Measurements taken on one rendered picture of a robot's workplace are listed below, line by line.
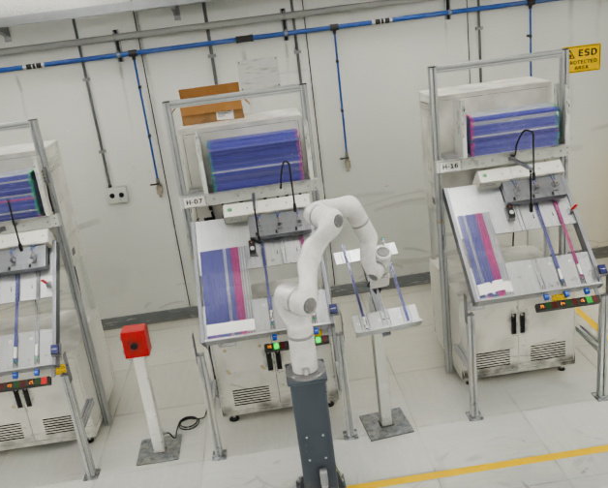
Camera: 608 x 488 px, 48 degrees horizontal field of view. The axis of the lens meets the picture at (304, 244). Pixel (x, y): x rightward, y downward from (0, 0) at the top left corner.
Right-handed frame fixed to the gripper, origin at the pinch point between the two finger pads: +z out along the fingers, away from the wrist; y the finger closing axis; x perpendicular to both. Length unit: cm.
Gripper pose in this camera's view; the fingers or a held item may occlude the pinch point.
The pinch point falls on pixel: (377, 289)
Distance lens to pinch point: 356.2
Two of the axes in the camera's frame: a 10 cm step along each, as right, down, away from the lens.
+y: 9.7, -1.8, 1.4
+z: 0.0, 6.2, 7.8
